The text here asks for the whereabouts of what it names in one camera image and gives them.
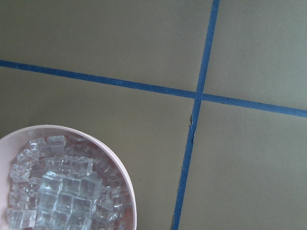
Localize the pink bowl of ice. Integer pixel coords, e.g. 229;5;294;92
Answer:
0;125;137;230

